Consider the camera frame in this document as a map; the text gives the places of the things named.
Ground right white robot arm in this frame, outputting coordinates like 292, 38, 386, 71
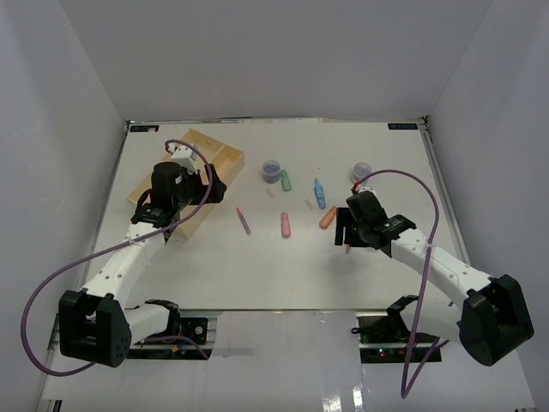
335, 191, 534, 367

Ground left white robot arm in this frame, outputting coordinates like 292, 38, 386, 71
58, 161, 226, 367

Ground right paperclip jar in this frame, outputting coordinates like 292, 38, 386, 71
350, 162, 372, 185

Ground paperclip jar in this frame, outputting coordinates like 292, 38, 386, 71
262, 160, 281, 184
350, 162, 372, 185

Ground beige compartment box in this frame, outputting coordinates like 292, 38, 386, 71
128, 129, 244, 239

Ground left black corner label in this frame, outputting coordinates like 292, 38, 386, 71
130, 124, 160, 133

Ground black corner label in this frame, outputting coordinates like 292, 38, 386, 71
130, 124, 160, 133
388, 123, 419, 130

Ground pink highlighter pen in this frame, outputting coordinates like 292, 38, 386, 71
236, 207, 251, 236

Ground pink correction tape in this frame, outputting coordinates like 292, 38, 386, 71
281, 212, 292, 239

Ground green correction tape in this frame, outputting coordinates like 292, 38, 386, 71
281, 169, 292, 191

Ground left paperclip jar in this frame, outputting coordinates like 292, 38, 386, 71
262, 160, 281, 184

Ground right black corner label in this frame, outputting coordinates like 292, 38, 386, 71
388, 123, 419, 130

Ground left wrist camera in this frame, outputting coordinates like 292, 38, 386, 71
170, 145, 197, 174

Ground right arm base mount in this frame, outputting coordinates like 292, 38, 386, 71
351, 295, 418, 365

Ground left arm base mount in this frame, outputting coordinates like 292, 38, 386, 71
124, 300, 212, 361

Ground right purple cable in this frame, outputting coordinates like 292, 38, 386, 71
349, 169, 451, 399

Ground purple cable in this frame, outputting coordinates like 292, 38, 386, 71
349, 169, 451, 399
21, 138, 215, 378

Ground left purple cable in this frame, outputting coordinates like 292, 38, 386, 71
21, 138, 215, 378

